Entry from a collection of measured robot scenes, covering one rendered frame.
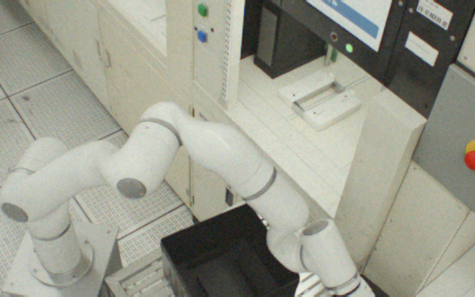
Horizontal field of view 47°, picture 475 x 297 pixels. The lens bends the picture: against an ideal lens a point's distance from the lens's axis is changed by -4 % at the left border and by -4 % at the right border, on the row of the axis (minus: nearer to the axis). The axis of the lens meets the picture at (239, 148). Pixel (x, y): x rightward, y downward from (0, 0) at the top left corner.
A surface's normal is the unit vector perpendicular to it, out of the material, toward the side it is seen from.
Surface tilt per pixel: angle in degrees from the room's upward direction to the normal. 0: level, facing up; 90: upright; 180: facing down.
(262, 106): 0
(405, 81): 90
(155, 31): 0
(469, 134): 90
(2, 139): 0
